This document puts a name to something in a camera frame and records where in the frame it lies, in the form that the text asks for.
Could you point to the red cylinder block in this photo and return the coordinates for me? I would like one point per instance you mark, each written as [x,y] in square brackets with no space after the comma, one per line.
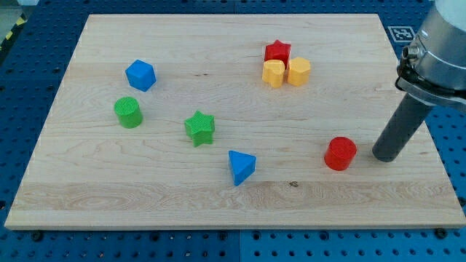
[340,153]

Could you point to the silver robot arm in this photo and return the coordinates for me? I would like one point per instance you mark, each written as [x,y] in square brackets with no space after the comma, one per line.
[432,66]

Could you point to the yellow hexagon block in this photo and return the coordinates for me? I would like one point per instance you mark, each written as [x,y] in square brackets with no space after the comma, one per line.
[298,71]

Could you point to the green star block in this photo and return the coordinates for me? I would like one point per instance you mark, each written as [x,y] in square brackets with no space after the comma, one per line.
[200,128]

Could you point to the blue triangle block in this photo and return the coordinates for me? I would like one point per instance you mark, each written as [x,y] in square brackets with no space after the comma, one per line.
[242,166]

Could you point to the wooden board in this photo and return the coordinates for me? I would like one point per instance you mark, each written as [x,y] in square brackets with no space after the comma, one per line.
[229,122]

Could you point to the yellow heart block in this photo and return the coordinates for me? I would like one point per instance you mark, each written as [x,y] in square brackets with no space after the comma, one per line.
[273,72]

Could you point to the red star block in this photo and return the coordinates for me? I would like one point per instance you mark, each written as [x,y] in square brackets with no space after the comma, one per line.
[278,51]

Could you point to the green cylinder block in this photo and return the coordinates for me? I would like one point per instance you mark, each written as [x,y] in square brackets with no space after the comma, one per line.
[128,112]

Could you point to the blue cube block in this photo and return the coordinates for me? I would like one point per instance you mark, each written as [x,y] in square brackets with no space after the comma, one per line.
[141,75]

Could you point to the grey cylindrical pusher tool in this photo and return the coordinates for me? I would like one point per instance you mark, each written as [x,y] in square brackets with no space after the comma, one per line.
[405,121]

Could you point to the white fiducial marker tag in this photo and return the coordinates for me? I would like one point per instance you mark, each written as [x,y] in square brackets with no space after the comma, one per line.
[401,33]

